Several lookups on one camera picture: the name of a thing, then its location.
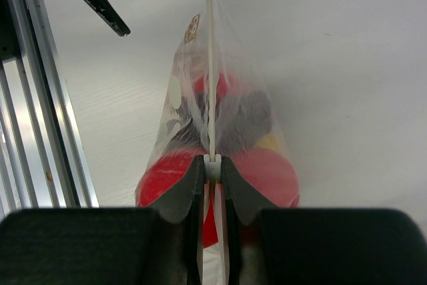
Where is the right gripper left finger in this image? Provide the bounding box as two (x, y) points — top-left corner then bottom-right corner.
(1, 156), (204, 284)

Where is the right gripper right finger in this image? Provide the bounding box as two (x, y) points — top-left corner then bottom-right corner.
(221, 157), (426, 284)

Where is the small red tomato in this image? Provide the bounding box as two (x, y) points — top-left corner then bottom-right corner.
(231, 148), (300, 208)

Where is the yellow pear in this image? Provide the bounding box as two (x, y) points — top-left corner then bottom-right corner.
(255, 133), (280, 152)

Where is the dark grape bunch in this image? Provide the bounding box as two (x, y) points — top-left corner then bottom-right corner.
(169, 90), (272, 156)

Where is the clear dotted zip bag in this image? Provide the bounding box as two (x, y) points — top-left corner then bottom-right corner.
(135, 0), (300, 284)

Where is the aluminium mounting rail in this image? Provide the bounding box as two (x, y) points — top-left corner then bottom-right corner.
(1, 0), (99, 216)

